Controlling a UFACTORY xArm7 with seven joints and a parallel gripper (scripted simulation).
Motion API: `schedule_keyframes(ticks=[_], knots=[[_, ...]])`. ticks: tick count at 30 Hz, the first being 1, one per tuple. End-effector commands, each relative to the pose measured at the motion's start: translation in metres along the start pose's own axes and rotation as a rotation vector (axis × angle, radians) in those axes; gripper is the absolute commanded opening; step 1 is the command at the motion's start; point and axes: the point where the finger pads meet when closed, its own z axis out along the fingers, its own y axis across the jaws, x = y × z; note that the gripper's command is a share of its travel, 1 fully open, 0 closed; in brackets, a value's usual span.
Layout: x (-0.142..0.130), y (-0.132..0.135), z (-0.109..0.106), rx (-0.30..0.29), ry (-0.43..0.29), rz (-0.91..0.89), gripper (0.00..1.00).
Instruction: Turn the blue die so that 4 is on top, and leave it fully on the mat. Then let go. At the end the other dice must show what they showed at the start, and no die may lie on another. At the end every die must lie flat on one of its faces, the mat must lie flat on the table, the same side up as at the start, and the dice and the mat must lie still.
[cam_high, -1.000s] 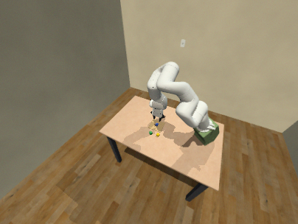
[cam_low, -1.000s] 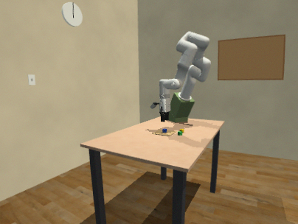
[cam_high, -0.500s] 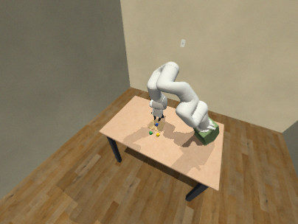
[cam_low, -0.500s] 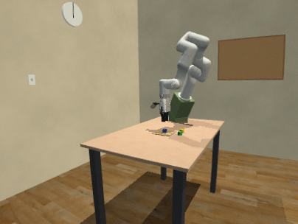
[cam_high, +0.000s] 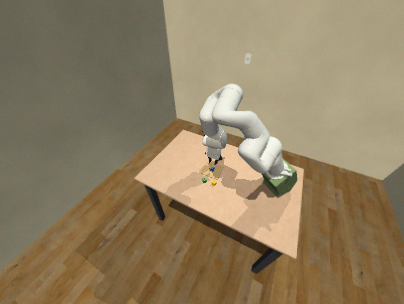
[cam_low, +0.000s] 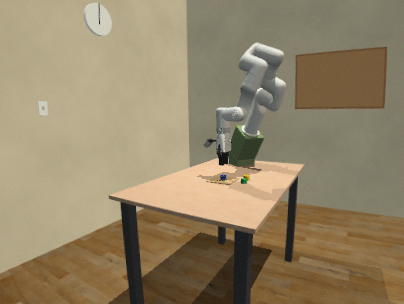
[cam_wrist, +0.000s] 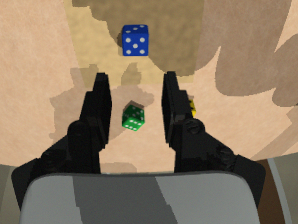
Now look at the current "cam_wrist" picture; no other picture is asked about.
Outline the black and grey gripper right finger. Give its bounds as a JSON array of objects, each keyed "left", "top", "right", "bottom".
[{"left": 161, "top": 71, "right": 266, "bottom": 209}]

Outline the tan textured mat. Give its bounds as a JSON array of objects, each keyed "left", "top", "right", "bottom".
[{"left": 63, "top": 0, "right": 204, "bottom": 88}]

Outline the yellow die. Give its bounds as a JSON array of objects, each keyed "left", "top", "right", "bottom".
[{"left": 189, "top": 99, "right": 196, "bottom": 117}]

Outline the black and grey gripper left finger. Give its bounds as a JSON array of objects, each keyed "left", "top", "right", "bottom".
[{"left": 11, "top": 72, "right": 112, "bottom": 211}]

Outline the blue die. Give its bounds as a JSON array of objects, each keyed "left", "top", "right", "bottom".
[{"left": 122, "top": 25, "right": 149, "bottom": 56}]

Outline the green die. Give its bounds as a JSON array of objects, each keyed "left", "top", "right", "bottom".
[{"left": 122, "top": 105, "right": 145, "bottom": 131}]

